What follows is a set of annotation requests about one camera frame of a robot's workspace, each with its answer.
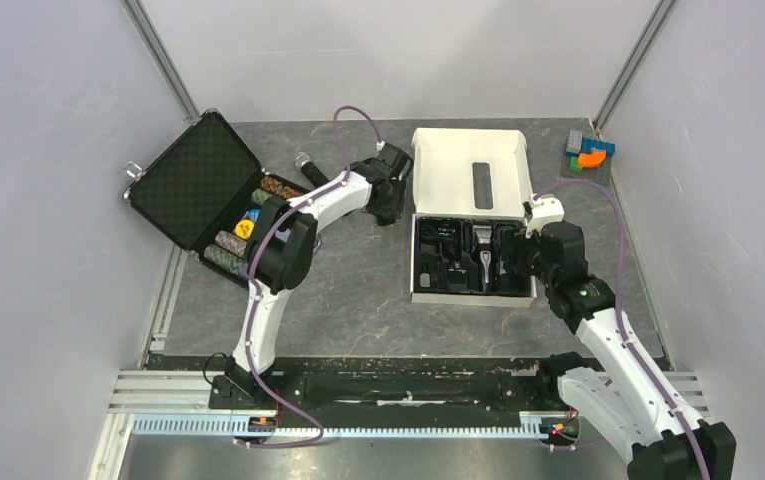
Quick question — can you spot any white clipper kit box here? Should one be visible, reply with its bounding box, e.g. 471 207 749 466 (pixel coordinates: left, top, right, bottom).
409 127 537 307

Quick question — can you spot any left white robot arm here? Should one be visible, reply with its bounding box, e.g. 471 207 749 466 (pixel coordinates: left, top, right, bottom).
224 142 414 408

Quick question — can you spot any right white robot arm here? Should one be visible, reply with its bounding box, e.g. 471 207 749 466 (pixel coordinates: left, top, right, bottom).
511 221 737 479

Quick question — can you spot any silver hair clipper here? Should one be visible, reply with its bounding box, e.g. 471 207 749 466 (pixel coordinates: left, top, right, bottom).
473 224 493 292

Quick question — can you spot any black microphone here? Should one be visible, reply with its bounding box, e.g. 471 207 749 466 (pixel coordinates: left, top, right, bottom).
294 152 331 189

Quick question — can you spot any green toy brick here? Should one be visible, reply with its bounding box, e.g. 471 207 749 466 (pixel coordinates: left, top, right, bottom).
568 156 583 172

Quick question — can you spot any grey toy brick baseplate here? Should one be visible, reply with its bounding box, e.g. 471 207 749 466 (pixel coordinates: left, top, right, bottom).
560 156 611 186

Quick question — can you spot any orange brown chip stack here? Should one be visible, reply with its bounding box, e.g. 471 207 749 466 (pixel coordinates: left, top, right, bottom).
260 176 305 199

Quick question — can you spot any grey toy brick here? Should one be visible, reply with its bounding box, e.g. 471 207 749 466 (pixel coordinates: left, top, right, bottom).
565 129 584 157

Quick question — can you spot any orange curved toy piece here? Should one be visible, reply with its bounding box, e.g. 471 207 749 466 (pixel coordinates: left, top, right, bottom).
577 149 608 169

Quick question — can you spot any blue toy brick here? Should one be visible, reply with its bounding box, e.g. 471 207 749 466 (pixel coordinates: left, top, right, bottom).
580 137 616 157

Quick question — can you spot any yellow dealer button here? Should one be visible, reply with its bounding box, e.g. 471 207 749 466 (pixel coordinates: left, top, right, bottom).
233 218 255 240

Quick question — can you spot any purple chip stack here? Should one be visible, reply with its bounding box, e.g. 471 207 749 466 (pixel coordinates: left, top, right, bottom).
214 231 247 258

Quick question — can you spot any dark green chip stack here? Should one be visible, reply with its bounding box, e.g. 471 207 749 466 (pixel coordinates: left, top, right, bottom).
203 244 248 279

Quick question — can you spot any black aluminium poker case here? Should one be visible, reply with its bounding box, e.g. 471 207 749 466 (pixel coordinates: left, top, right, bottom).
123 108 310 289

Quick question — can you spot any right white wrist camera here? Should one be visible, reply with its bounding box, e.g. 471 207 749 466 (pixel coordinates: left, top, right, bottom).
523 195 565 239

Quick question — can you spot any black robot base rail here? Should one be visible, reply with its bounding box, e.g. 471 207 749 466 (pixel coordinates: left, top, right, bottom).
143 354 605 415

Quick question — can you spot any white cable duct strip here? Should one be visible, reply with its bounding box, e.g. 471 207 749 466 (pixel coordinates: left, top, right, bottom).
131 413 548 440

